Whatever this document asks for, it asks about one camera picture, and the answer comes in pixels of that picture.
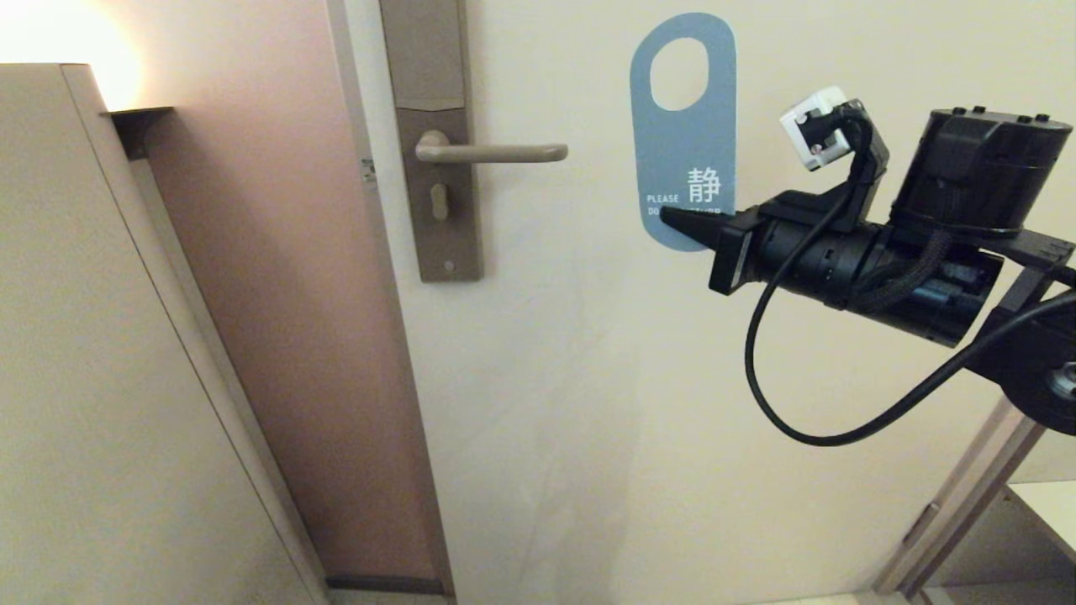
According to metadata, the blue and white door hanger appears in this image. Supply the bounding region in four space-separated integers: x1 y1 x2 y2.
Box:
630 12 738 253

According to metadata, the white room door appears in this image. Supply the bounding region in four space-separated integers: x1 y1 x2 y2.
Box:
345 0 1076 604

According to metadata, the bronze door lock plate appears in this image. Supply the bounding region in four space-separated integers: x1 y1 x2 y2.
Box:
379 0 484 283

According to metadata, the beige cabinet panel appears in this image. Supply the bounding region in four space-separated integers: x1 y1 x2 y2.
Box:
0 63 329 605

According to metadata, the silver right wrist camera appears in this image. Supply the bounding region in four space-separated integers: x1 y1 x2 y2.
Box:
780 86 867 172

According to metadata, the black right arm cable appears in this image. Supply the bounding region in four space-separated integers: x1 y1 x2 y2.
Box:
744 113 1076 447

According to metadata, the beige metal door handle lever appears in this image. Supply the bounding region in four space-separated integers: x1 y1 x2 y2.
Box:
415 130 570 165

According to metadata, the small metal frame hinge plate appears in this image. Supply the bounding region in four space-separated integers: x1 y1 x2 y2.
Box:
904 502 941 545

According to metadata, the dark wall lamp fixture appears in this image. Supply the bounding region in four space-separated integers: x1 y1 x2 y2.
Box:
101 107 175 160

